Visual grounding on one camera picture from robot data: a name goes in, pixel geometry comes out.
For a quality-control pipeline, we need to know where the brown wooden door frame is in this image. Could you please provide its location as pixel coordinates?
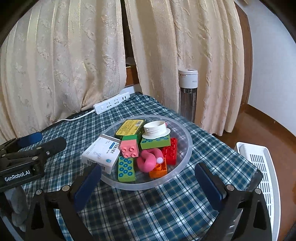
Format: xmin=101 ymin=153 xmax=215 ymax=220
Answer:
xmin=233 ymin=1 xmax=253 ymax=113

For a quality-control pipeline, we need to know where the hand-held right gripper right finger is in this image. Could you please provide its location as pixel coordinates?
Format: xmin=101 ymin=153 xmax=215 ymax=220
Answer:
xmin=195 ymin=162 xmax=272 ymax=241

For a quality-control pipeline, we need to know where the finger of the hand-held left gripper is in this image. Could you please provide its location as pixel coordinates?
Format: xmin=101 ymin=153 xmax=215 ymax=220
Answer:
xmin=17 ymin=132 xmax=43 ymax=148
xmin=30 ymin=137 xmax=67 ymax=161

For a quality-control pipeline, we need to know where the person's left hand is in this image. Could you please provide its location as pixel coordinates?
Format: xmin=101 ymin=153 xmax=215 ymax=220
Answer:
xmin=5 ymin=185 xmax=28 ymax=232

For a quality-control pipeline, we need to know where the white plastic cup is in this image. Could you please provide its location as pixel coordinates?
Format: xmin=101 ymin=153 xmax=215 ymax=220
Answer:
xmin=142 ymin=121 xmax=171 ymax=140

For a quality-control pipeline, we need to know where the yellow and green carton box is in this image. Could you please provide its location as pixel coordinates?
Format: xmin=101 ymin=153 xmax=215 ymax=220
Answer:
xmin=115 ymin=119 xmax=147 ymax=142

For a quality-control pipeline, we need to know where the white tower heater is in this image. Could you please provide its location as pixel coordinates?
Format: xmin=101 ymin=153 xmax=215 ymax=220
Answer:
xmin=178 ymin=69 xmax=199 ymax=124

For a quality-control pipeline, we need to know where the pink curved foam toy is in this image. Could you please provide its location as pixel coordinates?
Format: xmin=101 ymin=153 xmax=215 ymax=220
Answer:
xmin=148 ymin=148 xmax=164 ymax=163
xmin=136 ymin=149 xmax=157 ymax=173

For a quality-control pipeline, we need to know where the pink and green toy brick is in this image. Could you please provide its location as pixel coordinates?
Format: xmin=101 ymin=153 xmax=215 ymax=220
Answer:
xmin=120 ymin=136 xmax=140 ymax=158

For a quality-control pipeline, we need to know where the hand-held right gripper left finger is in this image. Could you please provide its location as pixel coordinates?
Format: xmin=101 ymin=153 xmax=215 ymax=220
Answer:
xmin=25 ymin=164 xmax=102 ymax=241

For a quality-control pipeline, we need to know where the white power strip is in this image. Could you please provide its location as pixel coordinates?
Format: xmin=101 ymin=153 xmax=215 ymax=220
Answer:
xmin=93 ymin=92 xmax=130 ymax=115

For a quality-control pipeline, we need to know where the cream patterned curtain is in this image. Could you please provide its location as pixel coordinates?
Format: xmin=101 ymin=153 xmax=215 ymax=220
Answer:
xmin=124 ymin=0 xmax=245 ymax=134
xmin=0 ymin=0 xmax=127 ymax=142

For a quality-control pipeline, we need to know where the red toy brick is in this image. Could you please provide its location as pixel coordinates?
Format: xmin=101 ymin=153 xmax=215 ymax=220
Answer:
xmin=161 ymin=138 xmax=178 ymax=165

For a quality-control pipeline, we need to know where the white medicine box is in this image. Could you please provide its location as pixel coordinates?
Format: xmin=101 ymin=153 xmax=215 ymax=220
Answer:
xmin=81 ymin=134 xmax=122 ymax=175

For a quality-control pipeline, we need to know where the orange toy brick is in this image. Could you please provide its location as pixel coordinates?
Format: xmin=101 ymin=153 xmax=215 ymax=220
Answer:
xmin=149 ymin=160 xmax=167 ymax=179

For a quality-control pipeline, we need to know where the green dotted toy brick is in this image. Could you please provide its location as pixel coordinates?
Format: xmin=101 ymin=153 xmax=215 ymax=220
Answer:
xmin=118 ymin=156 xmax=137 ymax=183
xmin=140 ymin=136 xmax=171 ymax=150

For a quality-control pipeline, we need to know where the clear plastic bowl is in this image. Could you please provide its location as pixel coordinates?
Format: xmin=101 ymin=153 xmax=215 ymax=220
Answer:
xmin=98 ymin=114 xmax=193 ymax=191

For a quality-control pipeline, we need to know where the white power cable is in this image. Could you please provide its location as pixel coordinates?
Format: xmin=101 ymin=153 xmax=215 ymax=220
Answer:
xmin=54 ymin=110 xmax=96 ymax=124

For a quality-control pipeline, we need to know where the blue plaid tablecloth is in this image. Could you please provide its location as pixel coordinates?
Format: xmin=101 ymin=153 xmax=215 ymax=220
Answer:
xmin=3 ymin=92 xmax=258 ymax=241

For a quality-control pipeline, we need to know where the white vented plastic appliance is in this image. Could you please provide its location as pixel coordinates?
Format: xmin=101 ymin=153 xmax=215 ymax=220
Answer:
xmin=235 ymin=142 xmax=275 ymax=241

